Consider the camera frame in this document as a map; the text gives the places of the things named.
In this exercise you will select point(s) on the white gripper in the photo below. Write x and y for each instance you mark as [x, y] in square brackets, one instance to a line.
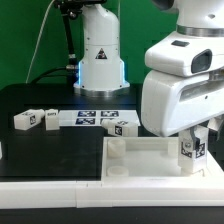
[171, 104]

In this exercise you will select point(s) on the white square tabletop part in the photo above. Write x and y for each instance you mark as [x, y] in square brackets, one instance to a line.
[147, 159]

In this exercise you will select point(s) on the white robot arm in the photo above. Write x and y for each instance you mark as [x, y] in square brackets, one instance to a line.
[200, 18]

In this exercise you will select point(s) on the white front fence bar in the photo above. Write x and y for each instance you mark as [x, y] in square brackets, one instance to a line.
[113, 193]

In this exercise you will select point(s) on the white tag base sheet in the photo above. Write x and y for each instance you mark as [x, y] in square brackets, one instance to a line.
[94, 117]

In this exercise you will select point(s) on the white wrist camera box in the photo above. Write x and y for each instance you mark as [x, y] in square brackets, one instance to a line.
[185, 56]

